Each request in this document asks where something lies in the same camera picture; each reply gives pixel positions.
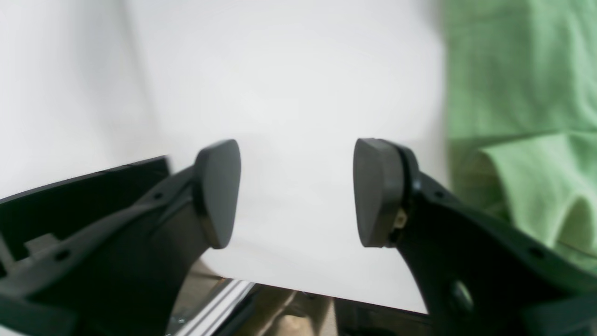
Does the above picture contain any left gripper black left finger side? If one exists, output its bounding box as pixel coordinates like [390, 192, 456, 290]
[0, 140, 241, 336]

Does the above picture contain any left gripper black right finger shirt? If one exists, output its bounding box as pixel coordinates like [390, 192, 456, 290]
[353, 138, 597, 336]

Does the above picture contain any green polo T-shirt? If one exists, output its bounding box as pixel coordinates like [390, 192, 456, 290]
[441, 0, 597, 273]

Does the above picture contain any aluminium frame post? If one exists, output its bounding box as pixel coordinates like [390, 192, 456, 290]
[164, 278, 257, 336]

